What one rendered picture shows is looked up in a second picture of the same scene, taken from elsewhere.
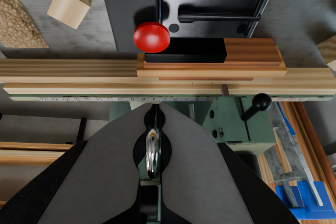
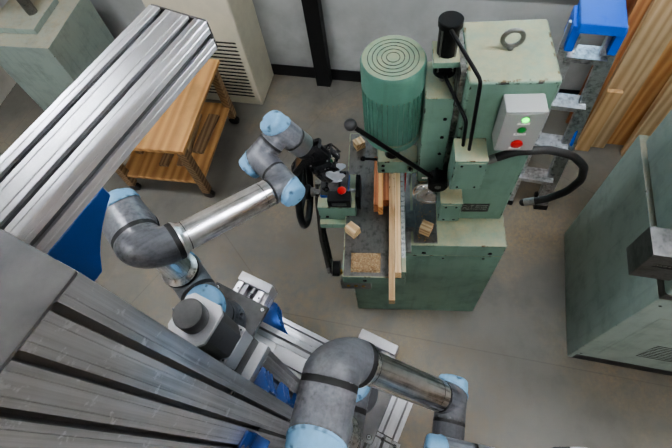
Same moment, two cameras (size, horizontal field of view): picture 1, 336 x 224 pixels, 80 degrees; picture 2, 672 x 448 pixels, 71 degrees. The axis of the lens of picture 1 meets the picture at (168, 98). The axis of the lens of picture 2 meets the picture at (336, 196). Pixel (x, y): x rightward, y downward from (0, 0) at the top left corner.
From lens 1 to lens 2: 1.52 m
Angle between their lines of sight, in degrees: 69
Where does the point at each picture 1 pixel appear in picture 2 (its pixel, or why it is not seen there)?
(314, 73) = not seen: hidden behind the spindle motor
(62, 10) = (351, 229)
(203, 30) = (345, 182)
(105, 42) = (377, 227)
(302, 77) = not seen: hidden behind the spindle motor
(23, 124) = not seen: outside the picture
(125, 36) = (343, 198)
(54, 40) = (375, 249)
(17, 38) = (370, 257)
